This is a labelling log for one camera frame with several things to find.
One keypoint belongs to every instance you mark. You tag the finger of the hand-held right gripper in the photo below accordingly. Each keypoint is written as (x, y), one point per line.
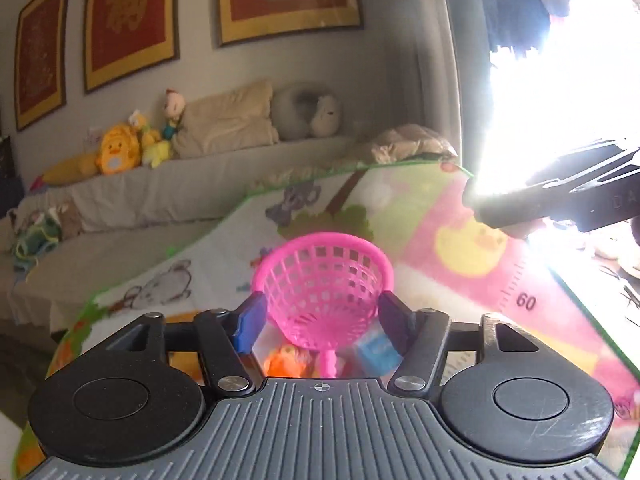
(510, 205)
(607, 155)

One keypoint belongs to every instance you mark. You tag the grey sheep plush toy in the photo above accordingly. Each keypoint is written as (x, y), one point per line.
(320, 112)

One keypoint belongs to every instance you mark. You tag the blue and white packet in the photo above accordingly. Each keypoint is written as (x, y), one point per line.
(372, 352)

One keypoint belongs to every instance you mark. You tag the dark blue cabinet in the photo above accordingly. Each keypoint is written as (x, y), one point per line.
(7, 170)

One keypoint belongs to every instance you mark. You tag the plush doll with red hat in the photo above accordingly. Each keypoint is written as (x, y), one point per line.
(173, 107)

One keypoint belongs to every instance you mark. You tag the beige folded blanket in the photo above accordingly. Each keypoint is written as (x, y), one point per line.
(405, 142)

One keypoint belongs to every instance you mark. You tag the yellow duck backpack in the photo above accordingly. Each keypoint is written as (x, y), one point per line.
(119, 152)

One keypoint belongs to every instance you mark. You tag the grey covered sofa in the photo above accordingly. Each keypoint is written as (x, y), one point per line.
(125, 200)

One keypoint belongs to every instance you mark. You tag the beige pillow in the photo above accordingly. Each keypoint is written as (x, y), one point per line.
(225, 120)

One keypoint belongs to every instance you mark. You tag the pink toy net scoop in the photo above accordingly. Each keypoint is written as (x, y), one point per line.
(325, 280)

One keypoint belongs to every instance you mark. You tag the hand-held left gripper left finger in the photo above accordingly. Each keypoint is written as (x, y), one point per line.
(249, 321)

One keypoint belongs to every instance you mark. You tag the red framed calligraphy picture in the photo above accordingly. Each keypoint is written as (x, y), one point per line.
(130, 20)

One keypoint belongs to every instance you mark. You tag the yellow duck plush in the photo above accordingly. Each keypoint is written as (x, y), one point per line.
(155, 147)

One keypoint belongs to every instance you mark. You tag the narrow red framed picture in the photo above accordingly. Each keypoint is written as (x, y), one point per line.
(42, 50)

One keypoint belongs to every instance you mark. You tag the printed play mat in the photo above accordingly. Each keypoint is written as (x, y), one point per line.
(450, 220)

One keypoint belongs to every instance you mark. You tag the dark hanging cloth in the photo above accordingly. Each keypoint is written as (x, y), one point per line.
(520, 5)

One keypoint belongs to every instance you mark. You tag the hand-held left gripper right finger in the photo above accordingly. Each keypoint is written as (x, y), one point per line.
(395, 324)

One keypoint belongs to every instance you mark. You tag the brown plush toy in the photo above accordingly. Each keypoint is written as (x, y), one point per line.
(68, 220)

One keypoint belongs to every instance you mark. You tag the green knitted cloth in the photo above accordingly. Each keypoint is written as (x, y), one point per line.
(37, 240)

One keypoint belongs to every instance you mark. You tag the yellow cushion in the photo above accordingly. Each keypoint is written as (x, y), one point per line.
(70, 170)

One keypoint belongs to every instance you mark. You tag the orange toy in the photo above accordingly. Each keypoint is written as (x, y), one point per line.
(286, 362)

